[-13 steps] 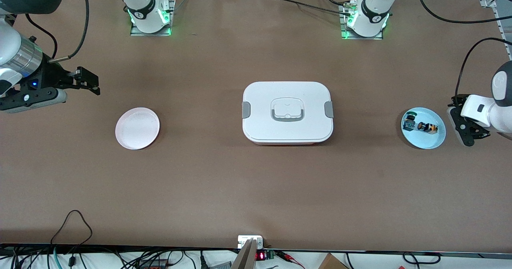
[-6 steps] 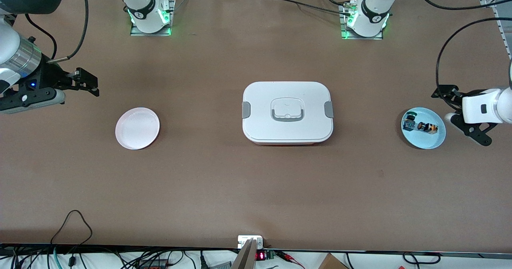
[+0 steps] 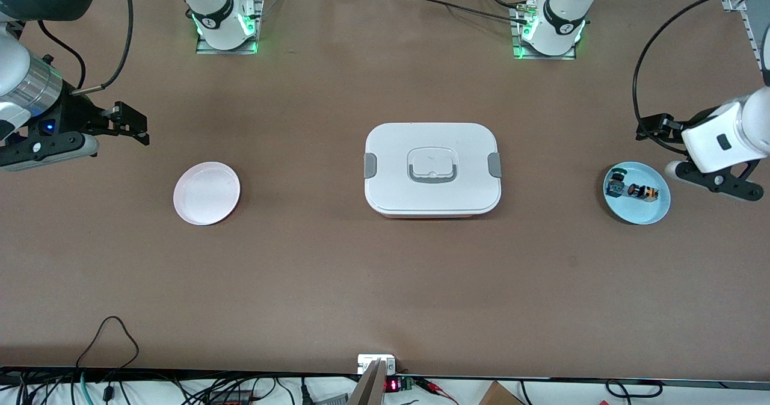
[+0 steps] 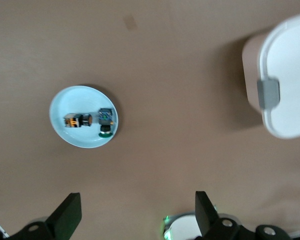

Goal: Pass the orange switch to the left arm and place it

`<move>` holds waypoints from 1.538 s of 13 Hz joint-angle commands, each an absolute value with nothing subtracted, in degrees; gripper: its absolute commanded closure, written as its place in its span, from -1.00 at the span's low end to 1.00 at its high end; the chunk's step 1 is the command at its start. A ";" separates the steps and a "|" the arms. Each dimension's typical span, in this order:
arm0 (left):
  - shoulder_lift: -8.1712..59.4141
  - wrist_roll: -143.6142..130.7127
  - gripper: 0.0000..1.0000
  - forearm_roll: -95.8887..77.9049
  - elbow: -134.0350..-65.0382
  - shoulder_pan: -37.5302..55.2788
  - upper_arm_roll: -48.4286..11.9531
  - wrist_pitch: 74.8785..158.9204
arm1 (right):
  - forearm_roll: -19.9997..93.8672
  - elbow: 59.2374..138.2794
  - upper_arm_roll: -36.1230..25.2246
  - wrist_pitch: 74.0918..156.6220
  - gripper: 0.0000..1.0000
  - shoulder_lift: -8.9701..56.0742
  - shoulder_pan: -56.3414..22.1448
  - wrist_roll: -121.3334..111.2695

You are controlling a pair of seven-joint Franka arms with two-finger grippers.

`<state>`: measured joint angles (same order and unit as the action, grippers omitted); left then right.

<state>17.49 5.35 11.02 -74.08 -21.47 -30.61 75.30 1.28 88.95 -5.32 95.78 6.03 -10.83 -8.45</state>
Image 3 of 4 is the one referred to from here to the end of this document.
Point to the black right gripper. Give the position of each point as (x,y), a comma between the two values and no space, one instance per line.
(73,115)

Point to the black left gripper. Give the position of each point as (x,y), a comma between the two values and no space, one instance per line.
(677,129)

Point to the orange push-button switch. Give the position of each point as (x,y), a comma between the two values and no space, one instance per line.
(643,193)

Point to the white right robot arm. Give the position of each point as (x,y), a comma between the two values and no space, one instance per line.
(12,62)

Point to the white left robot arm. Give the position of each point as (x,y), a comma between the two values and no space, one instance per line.
(710,146)

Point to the white lunch box grey clips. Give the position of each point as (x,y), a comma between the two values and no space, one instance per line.
(433,200)

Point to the small white socket box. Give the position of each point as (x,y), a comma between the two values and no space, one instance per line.
(368,361)

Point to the light blue round plate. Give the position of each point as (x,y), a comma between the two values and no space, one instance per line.
(646,209)

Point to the pink round plate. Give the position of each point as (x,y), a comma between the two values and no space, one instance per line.
(206,195)

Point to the black table edge strip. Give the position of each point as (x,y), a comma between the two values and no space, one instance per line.
(180,374)

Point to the brown cardboard piece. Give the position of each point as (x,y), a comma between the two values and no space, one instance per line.
(499,395)

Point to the slanted wooden slat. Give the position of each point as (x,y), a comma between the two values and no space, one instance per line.
(368,387)

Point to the red LED display module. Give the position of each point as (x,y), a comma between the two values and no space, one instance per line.
(394,384)

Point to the green push-button switch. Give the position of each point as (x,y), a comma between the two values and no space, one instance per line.
(616,183)

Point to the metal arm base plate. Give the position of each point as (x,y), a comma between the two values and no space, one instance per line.
(518,50)
(204,49)

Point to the aluminium profile rail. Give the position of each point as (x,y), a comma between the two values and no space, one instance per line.
(749,26)

